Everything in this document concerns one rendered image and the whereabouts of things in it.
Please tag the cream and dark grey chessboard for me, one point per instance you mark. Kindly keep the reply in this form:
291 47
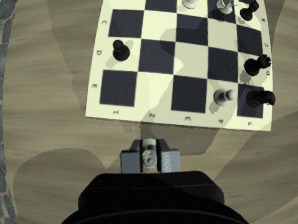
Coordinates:
179 58

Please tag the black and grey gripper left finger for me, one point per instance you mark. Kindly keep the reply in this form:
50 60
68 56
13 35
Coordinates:
131 161

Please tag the white pawn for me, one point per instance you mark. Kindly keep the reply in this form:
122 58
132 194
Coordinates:
190 4
222 98

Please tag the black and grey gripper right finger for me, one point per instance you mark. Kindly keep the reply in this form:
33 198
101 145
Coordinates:
168 160

